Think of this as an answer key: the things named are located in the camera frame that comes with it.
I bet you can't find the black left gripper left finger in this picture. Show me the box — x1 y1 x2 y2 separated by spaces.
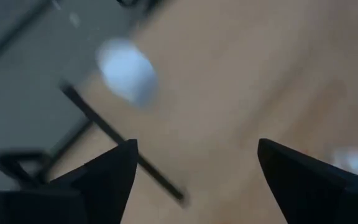
50 138 139 224

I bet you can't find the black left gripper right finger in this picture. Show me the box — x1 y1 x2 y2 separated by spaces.
257 138 358 224

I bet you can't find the white bottle blue label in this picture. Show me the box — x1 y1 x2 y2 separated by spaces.
329 146 358 180
95 37 160 108

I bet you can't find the black metal table frame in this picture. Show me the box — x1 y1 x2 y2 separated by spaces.
0 81 186 207

